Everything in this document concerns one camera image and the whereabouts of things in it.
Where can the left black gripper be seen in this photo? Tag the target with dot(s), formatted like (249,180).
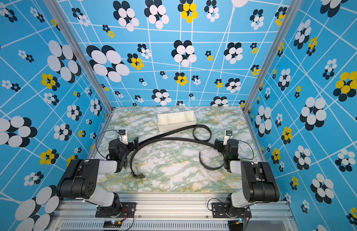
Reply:
(126,148)

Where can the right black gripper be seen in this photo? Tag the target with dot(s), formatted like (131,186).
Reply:
(224,147)

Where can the long black leather belt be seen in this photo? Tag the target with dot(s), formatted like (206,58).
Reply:
(164,137)

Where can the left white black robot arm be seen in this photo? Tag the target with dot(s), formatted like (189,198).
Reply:
(80,179)

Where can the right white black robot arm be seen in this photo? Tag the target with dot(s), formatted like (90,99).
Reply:
(258,182)

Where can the white compartment storage tray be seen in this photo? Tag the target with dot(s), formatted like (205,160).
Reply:
(173,121)

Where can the right circuit board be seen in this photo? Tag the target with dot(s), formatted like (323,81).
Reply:
(235,225)

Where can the circuit board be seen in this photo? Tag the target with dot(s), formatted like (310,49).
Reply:
(235,225)
(112,224)

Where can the left circuit board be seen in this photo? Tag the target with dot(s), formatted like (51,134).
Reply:
(112,224)

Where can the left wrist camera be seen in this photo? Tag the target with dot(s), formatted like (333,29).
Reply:
(123,136)

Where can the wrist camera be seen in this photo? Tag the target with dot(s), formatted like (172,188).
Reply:
(123,136)
(228,136)

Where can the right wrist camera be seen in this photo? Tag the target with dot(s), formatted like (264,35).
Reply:
(228,136)

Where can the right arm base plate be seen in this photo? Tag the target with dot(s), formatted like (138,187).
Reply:
(222,210)

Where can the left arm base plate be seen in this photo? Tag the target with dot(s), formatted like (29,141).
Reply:
(122,210)

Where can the aluminium front frame rail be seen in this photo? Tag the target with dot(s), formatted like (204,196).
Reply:
(174,212)

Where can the left aluminium corner post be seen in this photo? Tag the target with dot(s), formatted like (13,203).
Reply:
(69,35)

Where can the aluminium corner post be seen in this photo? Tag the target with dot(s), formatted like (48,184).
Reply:
(281,33)
(69,35)

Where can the right aluminium corner post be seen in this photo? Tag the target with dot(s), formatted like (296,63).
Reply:
(281,33)

